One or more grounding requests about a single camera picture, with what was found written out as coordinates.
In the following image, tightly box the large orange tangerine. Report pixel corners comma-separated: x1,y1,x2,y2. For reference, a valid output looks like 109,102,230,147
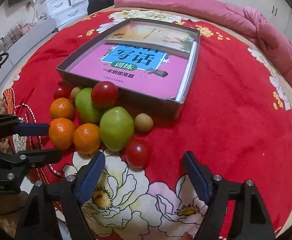
49,118,76,150

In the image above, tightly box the small orange tangerine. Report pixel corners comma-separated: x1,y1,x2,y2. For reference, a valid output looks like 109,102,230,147
50,98,75,120

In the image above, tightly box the red cherry tomato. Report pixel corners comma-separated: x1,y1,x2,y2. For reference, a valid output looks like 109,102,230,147
53,86,72,100
125,139,151,168
91,81,119,108

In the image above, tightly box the green apple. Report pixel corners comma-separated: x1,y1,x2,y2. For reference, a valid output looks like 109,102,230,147
75,87,103,124
99,106,135,152

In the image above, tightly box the small brown longan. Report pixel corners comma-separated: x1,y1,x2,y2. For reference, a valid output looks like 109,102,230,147
70,87,81,100
134,113,154,132

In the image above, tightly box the red floral blanket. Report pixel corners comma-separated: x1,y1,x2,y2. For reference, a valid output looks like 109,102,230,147
3,10,292,239

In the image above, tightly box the white drawer cabinet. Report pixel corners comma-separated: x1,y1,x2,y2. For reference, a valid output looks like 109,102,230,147
38,0,89,31

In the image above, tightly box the black bag on floor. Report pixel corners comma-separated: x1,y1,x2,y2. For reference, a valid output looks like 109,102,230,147
87,0,115,15

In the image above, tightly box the pink Chinese workbook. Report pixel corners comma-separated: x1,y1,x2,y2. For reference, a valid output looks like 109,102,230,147
69,43,188,99

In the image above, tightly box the grey cardboard box tray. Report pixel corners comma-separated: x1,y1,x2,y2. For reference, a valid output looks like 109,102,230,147
57,18,200,119

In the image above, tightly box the pink quilt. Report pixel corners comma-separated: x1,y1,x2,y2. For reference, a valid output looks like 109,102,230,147
115,0,292,87

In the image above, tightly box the sunflower cover book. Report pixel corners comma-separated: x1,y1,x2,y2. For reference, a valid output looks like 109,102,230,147
106,22,197,53

